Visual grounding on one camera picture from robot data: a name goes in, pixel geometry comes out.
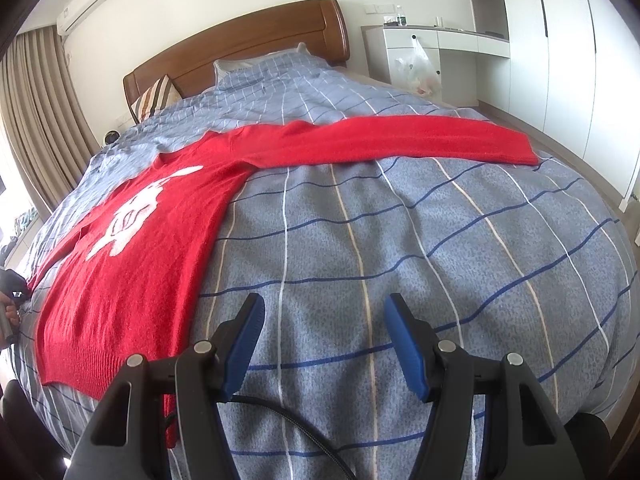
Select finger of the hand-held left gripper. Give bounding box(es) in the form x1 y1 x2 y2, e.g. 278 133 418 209
0 269 30 306

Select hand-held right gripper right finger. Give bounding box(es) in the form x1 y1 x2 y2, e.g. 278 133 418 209
384 292 587 480

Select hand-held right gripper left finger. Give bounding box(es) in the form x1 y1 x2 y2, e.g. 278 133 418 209
62 292 266 480

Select red sweater with white print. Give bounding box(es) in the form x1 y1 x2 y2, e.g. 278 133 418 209
27 116 540 451

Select blue plaid blanket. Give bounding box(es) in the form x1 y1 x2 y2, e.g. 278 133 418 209
10 52 640 480

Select beige curtain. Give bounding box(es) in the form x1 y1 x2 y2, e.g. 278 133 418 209
0 25 101 271

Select striped pillow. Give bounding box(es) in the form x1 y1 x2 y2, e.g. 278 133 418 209
131 75 182 123

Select light blue pillow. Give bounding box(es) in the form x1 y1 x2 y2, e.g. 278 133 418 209
213 42 326 88

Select white plastic bag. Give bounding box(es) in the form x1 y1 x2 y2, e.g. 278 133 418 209
394 37 443 98

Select wooden headboard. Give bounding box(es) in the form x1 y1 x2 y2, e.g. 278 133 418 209
123 0 351 126

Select white desk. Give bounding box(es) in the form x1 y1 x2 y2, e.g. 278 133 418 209
361 22 511 106

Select white wardrobe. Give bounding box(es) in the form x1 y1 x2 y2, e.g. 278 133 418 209
460 0 640 201

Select black cable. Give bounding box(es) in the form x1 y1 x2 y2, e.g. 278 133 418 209
220 394 353 480

